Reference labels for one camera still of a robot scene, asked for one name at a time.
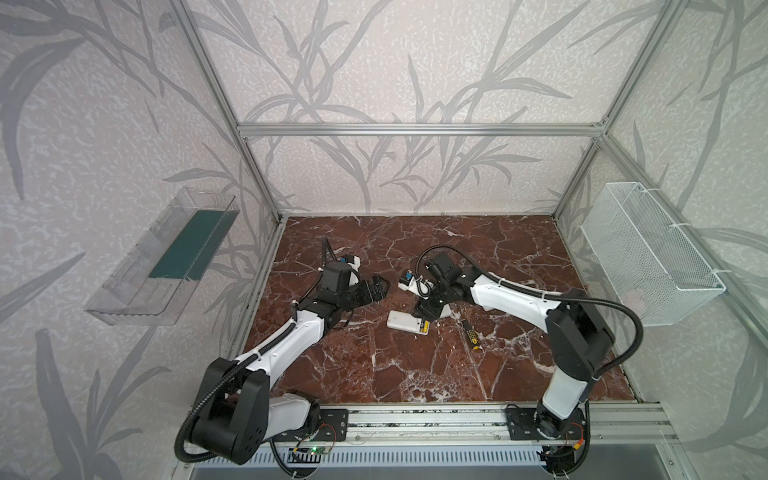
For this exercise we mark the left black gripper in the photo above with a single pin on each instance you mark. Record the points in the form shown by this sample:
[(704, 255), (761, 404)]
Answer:
[(363, 291)]

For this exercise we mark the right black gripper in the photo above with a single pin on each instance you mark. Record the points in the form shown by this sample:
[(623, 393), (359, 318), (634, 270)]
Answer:
[(430, 305)]

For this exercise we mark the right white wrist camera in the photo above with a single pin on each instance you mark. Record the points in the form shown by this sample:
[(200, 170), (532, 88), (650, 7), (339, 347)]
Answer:
[(415, 284)]

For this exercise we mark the white wire mesh basket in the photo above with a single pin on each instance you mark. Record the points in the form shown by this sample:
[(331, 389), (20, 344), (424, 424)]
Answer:
[(650, 262)]

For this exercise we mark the clear plastic wall bin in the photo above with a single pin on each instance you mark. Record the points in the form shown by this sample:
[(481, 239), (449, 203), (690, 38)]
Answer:
[(159, 276)]

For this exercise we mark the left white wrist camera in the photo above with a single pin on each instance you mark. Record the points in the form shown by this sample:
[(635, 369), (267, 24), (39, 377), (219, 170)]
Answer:
[(352, 260)]

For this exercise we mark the black yellow screwdriver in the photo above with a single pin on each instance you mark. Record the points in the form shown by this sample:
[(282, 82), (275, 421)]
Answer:
[(471, 335)]

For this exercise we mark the aluminium frame crossbar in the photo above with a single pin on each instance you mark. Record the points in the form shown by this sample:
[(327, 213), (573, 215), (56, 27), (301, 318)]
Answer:
[(252, 130)]

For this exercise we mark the aluminium mounting rail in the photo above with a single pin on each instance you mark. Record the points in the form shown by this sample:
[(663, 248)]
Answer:
[(482, 424)]

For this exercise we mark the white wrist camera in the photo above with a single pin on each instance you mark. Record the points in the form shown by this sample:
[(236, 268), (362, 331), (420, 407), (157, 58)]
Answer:
[(352, 260), (415, 284)]

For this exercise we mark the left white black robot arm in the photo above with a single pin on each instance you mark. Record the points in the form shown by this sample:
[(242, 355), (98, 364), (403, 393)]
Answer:
[(234, 411)]

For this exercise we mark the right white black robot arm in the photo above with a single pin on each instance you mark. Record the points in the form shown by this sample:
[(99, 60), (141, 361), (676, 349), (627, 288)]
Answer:
[(579, 336)]

